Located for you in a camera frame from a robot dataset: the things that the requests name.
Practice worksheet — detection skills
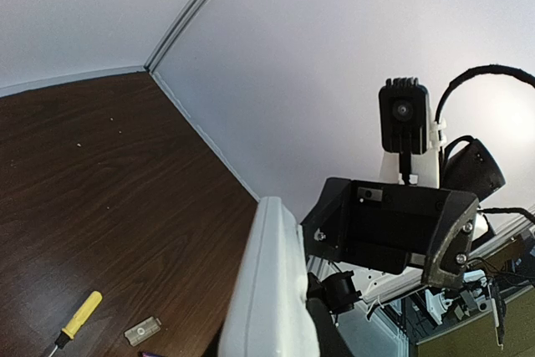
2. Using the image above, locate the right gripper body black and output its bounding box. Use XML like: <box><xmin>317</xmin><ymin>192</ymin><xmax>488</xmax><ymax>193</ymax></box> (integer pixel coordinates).
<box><xmin>301</xmin><ymin>177</ymin><xmax>451</xmax><ymax>274</ymax></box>

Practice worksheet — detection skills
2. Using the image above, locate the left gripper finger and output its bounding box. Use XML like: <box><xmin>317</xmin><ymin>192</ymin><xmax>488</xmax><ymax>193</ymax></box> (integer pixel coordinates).
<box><xmin>307</xmin><ymin>298</ymin><xmax>354</xmax><ymax>357</ymax></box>

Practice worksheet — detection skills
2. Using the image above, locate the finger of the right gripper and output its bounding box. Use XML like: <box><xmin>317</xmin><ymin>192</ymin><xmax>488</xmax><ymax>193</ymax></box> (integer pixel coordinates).
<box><xmin>420</xmin><ymin>191</ymin><xmax>479</xmax><ymax>289</ymax></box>

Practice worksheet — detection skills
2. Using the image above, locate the white remote control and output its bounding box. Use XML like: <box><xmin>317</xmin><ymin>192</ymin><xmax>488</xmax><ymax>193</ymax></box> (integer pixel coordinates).
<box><xmin>217</xmin><ymin>196</ymin><xmax>320</xmax><ymax>356</ymax></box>

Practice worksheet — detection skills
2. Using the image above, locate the grey battery cover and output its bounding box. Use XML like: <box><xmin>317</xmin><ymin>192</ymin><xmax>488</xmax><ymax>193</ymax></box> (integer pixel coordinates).
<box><xmin>124</xmin><ymin>316</ymin><xmax>161</xmax><ymax>347</ymax></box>

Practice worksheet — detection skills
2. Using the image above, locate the yellow handled screwdriver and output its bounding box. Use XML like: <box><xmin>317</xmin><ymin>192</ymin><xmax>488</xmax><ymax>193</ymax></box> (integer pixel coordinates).
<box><xmin>47</xmin><ymin>291</ymin><xmax>103</xmax><ymax>357</ymax></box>

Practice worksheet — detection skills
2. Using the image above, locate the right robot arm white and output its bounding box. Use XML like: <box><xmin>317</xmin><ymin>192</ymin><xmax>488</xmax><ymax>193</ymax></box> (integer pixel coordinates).
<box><xmin>302</xmin><ymin>137</ymin><xmax>507</xmax><ymax>290</ymax></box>

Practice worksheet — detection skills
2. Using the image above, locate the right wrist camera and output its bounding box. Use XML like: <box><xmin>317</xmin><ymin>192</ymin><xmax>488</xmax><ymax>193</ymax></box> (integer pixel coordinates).
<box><xmin>379</xmin><ymin>78</ymin><xmax>441</xmax><ymax>188</ymax></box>

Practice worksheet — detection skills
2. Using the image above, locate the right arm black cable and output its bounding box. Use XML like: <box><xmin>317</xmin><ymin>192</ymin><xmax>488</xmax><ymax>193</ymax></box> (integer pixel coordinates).
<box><xmin>433</xmin><ymin>64</ymin><xmax>535</xmax><ymax>224</ymax></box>

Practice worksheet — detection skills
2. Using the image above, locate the right aluminium frame post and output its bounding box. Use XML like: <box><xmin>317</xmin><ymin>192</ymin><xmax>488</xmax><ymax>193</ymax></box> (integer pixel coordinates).
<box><xmin>144</xmin><ymin>0</ymin><xmax>210</xmax><ymax>74</ymax></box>

